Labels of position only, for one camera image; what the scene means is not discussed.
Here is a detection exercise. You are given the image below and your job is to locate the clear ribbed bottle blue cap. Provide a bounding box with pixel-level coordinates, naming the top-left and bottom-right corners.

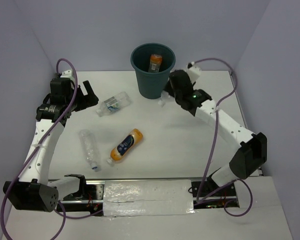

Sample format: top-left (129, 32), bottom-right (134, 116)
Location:
top-left (158, 90), bottom-right (174, 107)

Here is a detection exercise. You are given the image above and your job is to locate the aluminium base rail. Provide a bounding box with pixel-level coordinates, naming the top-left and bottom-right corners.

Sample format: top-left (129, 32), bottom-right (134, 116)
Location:
top-left (56, 174), bottom-right (241, 213)

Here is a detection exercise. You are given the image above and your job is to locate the white foil sheet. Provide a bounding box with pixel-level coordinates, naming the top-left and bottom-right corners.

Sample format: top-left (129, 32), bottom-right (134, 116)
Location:
top-left (102, 178), bottom-right (195, 218)

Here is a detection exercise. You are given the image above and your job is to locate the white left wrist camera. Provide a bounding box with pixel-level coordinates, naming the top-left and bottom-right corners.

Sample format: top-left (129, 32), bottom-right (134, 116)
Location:
top-left (59, 70), bottom-right (76, 82)

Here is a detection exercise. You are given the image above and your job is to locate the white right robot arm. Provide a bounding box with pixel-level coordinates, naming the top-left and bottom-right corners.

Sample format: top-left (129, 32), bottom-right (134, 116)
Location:
top-left (164, 68), bottom-right (268, 196)

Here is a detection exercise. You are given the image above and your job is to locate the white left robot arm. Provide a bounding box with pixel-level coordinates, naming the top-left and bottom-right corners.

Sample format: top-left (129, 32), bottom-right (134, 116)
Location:
top-left (3, 77), bottom-right (99, 212)

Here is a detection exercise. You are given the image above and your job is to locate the clear bottle green blue label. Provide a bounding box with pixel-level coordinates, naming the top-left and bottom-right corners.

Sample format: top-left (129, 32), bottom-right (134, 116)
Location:
top-left (96, 91), bottom-right (132, 117)

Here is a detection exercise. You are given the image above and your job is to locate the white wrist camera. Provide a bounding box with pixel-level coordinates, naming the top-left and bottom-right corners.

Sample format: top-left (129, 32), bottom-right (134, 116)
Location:
top-left (59, 70), bottom-right (76, 82)
top-left (185, 61), bottom-right (202, 85)

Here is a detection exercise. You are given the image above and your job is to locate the dark green plastic bin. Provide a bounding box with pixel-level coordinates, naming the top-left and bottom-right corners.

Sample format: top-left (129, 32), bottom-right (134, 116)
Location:
top-left (130, 42), bottom-right (176, 100)

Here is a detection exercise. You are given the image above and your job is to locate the orange juice bottle dark label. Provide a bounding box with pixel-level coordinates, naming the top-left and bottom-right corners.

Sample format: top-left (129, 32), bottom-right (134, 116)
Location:
top-left (106, 128), bottom-right (144, 166)

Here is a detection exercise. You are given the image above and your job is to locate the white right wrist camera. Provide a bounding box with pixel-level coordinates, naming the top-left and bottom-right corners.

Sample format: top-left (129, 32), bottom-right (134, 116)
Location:
top-left (185, 61), bottom-right (202, 85)

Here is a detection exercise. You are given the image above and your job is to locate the small orange bottle white cap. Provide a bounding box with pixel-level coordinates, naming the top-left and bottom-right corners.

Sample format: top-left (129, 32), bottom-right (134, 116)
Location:
top-left (148, 54), bottom-right (163, 73)

